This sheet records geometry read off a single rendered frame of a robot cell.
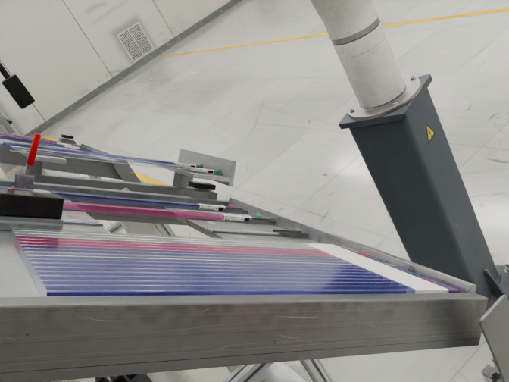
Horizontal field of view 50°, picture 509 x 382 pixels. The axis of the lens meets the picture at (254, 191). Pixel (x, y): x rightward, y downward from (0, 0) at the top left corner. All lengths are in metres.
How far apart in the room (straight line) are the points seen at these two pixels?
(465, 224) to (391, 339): 0.99
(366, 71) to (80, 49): 7.59
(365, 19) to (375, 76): 0.13
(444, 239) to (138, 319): 1.17
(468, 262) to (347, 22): 0.73
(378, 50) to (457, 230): 0.53
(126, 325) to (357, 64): 0.99
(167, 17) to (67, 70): 1.78
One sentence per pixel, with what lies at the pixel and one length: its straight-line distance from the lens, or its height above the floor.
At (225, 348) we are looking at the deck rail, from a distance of 0.52.
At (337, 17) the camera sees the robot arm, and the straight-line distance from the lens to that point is 1.30.
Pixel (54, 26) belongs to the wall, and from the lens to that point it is 8.70.
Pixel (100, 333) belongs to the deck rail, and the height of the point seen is 1.03.
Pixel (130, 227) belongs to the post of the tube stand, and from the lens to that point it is 1.46.
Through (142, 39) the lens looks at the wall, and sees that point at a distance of 9.01.
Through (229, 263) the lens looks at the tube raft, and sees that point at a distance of 0.65.
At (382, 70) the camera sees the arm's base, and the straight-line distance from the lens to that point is 1.35.
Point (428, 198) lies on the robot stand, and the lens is 1.47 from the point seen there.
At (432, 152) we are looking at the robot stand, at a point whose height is 0.54.
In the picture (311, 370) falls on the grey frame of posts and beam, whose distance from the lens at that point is 1.58.
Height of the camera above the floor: 1.24
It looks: 25 degrees down
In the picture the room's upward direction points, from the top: 30 degrees counter-clockwise
